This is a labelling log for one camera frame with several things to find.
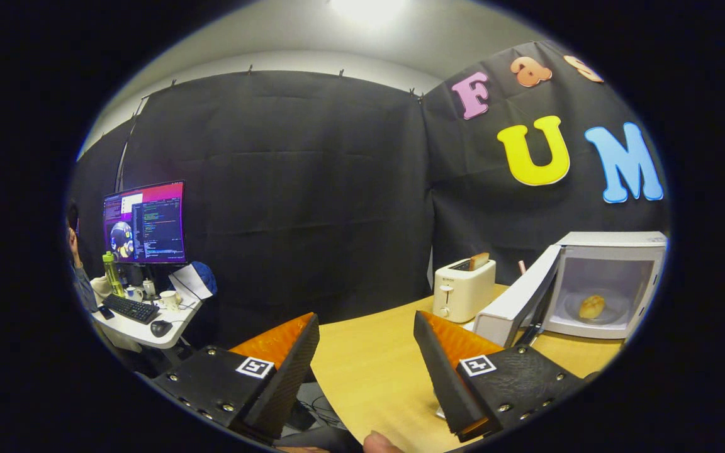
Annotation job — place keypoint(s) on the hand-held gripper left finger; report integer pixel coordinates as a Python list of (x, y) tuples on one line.
[(287, 377)]

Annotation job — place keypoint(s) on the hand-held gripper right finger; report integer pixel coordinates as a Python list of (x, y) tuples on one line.
[(444, 377)]

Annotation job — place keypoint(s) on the round golden bread bun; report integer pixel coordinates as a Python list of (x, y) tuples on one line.
[(592, 307)]

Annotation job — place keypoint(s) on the white microwave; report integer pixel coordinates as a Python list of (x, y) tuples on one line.
[(614, 239)]

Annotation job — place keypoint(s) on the glass microwave turntable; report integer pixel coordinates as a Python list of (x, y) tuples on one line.
[(617, 309)]

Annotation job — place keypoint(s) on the white toaster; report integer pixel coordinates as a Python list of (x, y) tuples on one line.
[(463, 292)]

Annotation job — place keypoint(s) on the brown toast slice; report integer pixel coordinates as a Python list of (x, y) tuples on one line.
[(479, 260)]

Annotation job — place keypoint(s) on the round blue object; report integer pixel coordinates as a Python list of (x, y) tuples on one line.
[(206, 277)]

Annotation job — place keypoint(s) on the black computer mouse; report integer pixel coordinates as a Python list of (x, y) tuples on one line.
[(161, 328)]

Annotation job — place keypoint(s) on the white paper sheet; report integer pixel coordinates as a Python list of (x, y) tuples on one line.
[(187, 283)]

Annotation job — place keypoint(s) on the white mug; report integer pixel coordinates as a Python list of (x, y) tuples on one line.
[(168, 300)]

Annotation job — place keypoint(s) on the white office desk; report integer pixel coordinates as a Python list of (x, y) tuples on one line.
[(133, 330)]

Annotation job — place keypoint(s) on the black keyboard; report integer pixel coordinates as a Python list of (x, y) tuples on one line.
[(131, 308)]

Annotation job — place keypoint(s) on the black backdrop cloth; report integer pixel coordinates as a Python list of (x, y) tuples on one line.
[(306, 189)]

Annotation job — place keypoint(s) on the black phone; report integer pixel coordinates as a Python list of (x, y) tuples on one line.
[(106, 312)]

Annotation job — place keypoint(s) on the green drink bottle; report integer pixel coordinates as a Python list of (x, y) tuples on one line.
[(112, 277)]

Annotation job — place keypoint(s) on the computer monitor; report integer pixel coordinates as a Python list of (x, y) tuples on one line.
[(148, 223)]

